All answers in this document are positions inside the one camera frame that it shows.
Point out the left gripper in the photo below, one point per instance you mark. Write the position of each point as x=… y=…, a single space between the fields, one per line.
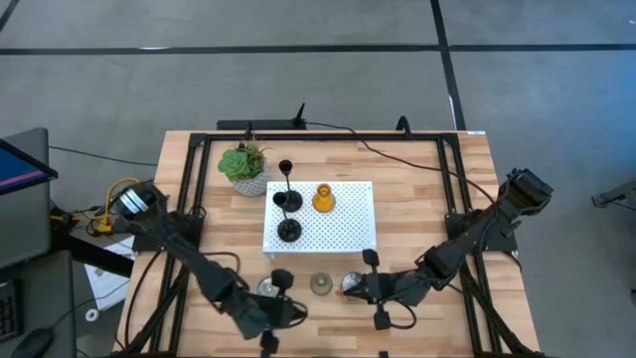
x=266 y=313

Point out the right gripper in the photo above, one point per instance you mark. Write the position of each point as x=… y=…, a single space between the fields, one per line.
x=392 y=288

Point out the metal tin with orange tag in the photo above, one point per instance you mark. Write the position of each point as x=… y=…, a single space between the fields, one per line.
x=351 y=280

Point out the clear glass candle holder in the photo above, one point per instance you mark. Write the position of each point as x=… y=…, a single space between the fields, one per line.
x=321 y=283

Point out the black metal candlestick holder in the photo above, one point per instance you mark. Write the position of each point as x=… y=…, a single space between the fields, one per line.
x=292 y=201
x=289 y=230

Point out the amber glass candle holder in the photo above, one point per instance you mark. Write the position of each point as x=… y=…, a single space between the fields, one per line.
x=323 y=199

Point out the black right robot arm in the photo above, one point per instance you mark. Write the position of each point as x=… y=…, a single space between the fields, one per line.
x=467 y=238

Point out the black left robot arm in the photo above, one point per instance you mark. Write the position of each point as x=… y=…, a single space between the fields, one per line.
x=204 y=271

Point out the white perforated metal riser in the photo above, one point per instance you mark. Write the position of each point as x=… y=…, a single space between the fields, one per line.
x=343 y=229

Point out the succulent in white patterned pot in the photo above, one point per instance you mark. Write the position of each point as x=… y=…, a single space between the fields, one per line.
x=243 y=166

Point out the white paper sheet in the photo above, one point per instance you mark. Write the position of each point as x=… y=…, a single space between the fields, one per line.
x=107 y=283

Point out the white tape roll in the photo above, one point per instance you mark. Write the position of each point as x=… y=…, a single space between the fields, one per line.
x=92 y=309

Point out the black computer mouse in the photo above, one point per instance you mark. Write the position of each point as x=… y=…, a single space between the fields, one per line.
x=32 y=344

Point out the gray desk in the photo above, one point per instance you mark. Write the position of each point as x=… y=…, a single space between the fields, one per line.
x=30 y=233

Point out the gray metal stand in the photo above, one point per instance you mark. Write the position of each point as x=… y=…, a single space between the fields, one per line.
x=616 y=193

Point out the black keyboard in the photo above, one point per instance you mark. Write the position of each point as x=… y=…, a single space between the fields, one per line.
x=9 y=313

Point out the blue-lit computer monitor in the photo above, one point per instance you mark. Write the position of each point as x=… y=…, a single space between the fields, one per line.
x=20 y=169

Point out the black aluminium table frame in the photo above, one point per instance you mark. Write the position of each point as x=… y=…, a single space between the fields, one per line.
x=323 y=136

